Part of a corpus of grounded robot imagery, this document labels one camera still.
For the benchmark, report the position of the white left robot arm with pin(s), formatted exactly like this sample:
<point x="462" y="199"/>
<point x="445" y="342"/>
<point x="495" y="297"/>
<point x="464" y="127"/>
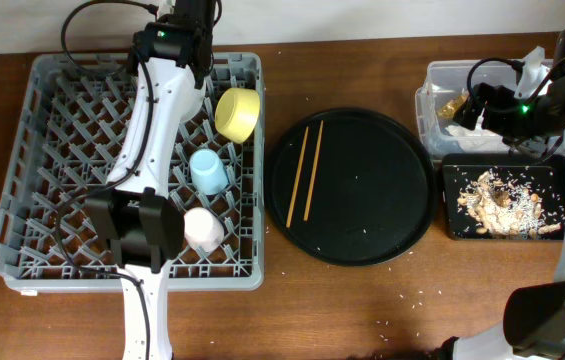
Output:
<point x="171" y="59"/>

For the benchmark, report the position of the blue plastic cup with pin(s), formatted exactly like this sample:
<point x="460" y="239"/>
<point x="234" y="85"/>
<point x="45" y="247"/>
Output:
<point x="207" y="172"/>

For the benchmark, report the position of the white round plate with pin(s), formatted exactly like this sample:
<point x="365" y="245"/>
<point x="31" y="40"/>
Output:
<point x="191" y="101"/>

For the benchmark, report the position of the pink plastic cup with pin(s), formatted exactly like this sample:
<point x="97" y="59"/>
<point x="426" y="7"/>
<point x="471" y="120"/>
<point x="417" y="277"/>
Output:
<point x="202" y="230"/>

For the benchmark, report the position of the black rectangular tray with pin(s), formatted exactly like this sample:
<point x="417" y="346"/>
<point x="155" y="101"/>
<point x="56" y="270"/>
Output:
<point x="456" y="169"/>

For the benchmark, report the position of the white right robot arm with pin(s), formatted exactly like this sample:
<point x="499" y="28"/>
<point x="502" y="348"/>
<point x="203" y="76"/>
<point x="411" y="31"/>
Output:
<point x="533" y="325"/>

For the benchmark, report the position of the clear plastic bin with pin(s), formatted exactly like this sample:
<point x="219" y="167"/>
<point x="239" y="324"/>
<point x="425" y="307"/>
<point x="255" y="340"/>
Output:
<point x="445" y="80"/>

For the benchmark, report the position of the food scraps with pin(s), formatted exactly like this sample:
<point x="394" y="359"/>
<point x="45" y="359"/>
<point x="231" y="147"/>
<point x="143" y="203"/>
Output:
<point x="510" y="206"/>

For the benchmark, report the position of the brown Nescafe Gold wrapper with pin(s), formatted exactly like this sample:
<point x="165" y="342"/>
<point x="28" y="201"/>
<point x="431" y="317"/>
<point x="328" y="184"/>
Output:
<point x="448" y="110"/>

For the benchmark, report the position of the round black tray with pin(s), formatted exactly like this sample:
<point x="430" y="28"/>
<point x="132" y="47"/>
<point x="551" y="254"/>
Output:
<point x="375" y="192"/>

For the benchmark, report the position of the grey dishwasher rack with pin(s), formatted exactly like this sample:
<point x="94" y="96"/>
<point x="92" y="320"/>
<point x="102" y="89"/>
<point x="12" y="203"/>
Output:
<point x="69" y="136"/>

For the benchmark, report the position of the yellow bowl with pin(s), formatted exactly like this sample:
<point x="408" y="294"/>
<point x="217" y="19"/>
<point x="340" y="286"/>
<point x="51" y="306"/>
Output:
<point x="237" y="113"/>

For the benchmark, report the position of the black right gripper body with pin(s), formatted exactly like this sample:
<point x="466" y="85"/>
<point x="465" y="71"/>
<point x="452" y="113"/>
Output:
<point x="508" y="115"/>

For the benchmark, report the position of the white crumpled paper towel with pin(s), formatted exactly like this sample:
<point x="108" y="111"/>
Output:
<point x="476" y="141"/>

